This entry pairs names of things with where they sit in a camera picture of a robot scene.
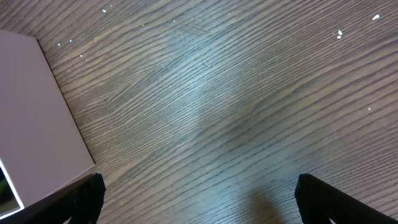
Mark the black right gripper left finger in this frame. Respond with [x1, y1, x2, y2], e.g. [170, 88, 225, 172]
[1, 173, 106, 224]

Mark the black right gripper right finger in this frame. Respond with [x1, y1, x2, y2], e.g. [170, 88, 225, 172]
[295, 174, 397, 224]

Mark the green toothbrush with cap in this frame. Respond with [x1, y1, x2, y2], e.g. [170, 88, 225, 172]
[0, 178, 8, 194]

